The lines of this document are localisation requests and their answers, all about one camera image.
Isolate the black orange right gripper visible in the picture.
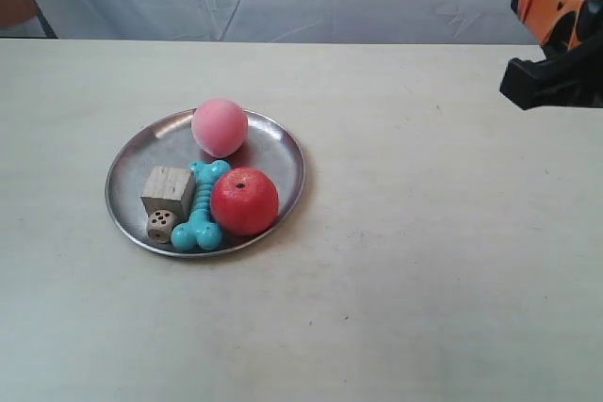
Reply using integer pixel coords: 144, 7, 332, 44
499, 0, 602, 110

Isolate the grey wooden cube block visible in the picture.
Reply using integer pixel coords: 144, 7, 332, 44
140, 166, 196, 222

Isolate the person's bare forearm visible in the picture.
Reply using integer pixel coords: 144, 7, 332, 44
0, 0, 38, 28

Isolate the pink peach ball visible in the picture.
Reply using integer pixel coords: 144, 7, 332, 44
191, 99, 248, 158

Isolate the turquoise rubber bone toy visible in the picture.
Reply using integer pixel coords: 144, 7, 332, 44
171, 160, 231, 252

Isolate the round silver metal plate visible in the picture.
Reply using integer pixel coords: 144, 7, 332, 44
105, 109, 307, 259

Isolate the red apple toy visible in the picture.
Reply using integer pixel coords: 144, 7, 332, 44
210, 167, 279, 236

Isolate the small wooden die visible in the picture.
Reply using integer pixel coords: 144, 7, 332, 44
146, 209, 178, 244

